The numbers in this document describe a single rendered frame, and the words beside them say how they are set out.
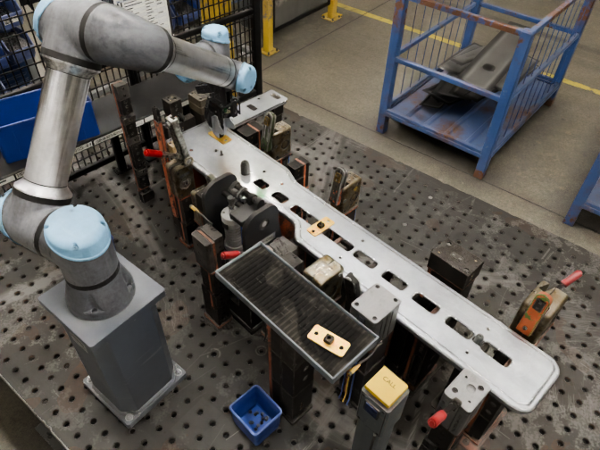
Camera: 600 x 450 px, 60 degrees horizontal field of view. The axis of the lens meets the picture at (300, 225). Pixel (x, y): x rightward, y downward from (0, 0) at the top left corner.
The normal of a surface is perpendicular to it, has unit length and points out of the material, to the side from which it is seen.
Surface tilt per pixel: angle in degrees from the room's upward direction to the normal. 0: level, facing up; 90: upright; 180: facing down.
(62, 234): 7
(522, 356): 0
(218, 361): 0
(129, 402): 88
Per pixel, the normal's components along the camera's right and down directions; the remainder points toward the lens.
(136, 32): 0.59, 0.02
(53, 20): -0.40, 0.08
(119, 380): 0.11, 0.70
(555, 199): 0.03, -0.71
